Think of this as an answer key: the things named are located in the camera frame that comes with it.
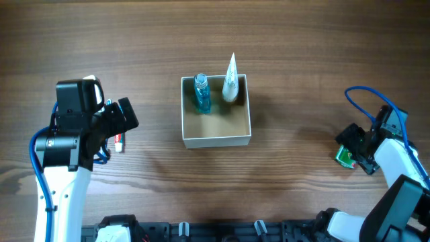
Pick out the white Pantene tube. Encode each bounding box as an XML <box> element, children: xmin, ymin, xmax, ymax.
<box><xmin>222</xmin><ymin>53</ymin><xmax>239</xmax><ymax>103</ymax></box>

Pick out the green soap box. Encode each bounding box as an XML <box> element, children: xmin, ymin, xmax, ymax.
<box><xmin>335</xmin><ymin>145</ymin><xmax>356</xmax><ymax>169</ymax></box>

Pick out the blue Listerine mouthwash bottle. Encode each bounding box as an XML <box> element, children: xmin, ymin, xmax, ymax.
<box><xmin>193</xmin><ymin>73</ymin><xmax>211</xmax><ymax>114</ymax></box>

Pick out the white cardboard box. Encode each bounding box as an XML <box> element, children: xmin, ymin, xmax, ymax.
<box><xmin>181</xmin><ymin>74</ymin><xmax>252</xmax><ymax>149</ymax></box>

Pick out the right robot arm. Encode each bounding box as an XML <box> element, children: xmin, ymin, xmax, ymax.
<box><xmin>310</xmin><ymin>105</ymin><xmax>429</xmax><ymax>241</ymax></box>

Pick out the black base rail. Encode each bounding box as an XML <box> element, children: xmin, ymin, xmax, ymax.
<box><xmin>80</xmin><ymin>214</ymin><xmax>323</xmax><ymax>242</ymax></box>

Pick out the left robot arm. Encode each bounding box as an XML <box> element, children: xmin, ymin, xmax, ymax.
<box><xmin>29</xmin><ymin>75</ymin><xmax>138</xmax><ymax>241</ymax></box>

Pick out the red white toothpaste tube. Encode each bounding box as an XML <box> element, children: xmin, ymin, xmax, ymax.
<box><xmin>114</xmin><ymin>133</ymin><xmax>124</xmax><ymax>153</ymax></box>

